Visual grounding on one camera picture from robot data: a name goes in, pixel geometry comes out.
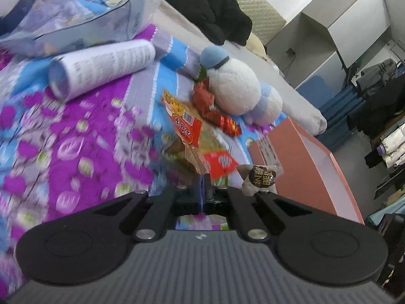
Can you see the grey and white wardrobe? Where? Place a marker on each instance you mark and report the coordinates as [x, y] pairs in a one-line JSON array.
[[332, 22]]

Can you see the white cylindrical tube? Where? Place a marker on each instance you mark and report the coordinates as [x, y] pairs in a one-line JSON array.
[[101, 66]]

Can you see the cream quilted headboard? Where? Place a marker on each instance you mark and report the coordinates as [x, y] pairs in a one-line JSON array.
[[262, 12]]

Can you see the red foil snack packet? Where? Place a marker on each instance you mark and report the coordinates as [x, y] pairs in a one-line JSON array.
[[205, 101]]

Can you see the orange snack packet red label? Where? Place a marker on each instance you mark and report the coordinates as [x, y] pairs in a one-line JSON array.
[[183, 120]]

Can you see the beige pillow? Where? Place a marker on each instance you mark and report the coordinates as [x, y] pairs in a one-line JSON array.
[[257, 47]]

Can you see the clear blue plastic bag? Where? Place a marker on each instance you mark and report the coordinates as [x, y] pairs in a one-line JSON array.
[[72, 15]]

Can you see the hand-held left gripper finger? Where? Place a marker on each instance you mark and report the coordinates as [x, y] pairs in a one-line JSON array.
[[207, 193], [200, 193]]

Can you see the white and blue plush toy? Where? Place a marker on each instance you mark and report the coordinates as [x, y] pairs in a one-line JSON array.
[[237, 91]]

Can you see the blue foam mat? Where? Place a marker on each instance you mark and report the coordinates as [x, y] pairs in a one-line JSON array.
[[316, 87]]

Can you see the grey duvet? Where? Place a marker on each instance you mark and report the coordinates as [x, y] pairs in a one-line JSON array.
[[303, 110]]

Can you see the blue curtain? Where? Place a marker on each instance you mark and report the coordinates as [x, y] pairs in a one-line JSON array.
[[341, 117]]

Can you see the clear snack packet black label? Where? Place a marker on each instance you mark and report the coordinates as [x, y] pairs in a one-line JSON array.
[[262, 177]]

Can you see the black clothing pile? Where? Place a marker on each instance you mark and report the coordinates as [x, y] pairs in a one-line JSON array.
[[205, 9]]

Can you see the white puffer jacket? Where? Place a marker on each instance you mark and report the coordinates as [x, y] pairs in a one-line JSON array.
[[394, 147]]

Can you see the black hanging coat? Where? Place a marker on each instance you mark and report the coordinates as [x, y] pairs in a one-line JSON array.
[[379, 107]]

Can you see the pink cardboard box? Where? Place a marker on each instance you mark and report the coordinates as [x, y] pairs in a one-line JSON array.
[[316, 171]]

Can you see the grey hanging jacket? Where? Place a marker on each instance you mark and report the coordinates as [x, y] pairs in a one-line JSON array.
[[376, 74]]

